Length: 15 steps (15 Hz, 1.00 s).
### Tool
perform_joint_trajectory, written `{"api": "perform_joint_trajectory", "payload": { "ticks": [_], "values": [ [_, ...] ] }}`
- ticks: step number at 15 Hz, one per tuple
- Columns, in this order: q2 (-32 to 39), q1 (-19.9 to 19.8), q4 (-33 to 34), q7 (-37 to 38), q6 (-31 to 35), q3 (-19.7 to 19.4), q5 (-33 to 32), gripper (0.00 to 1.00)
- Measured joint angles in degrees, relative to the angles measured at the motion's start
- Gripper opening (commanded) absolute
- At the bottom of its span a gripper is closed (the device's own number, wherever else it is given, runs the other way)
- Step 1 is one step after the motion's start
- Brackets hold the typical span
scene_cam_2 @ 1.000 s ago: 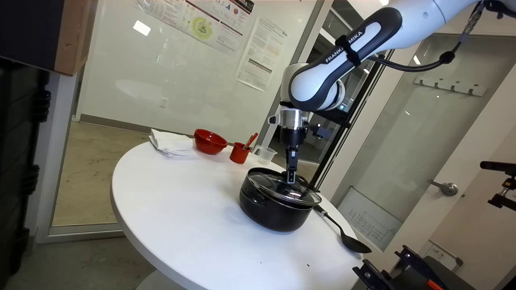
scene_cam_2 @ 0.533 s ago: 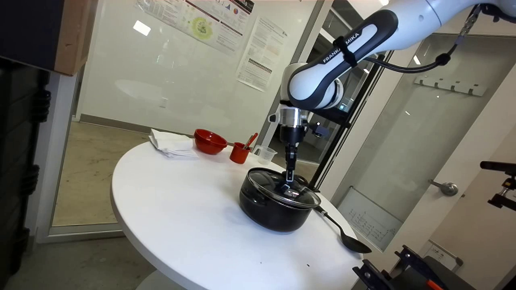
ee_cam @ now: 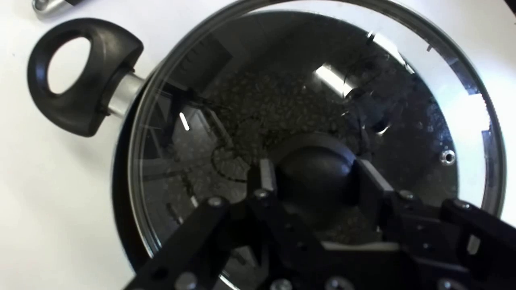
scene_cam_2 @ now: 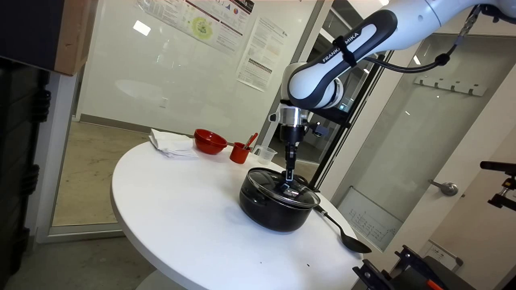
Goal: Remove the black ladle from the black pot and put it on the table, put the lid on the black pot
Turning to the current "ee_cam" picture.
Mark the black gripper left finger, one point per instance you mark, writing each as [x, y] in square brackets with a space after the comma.
[225, 243]

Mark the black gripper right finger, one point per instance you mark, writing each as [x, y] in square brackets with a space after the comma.
[424, 236]

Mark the glass lid with black knob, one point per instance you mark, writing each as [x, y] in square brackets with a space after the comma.
[322, 107]

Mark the black cooking pot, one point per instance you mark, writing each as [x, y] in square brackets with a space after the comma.
[85, 81]

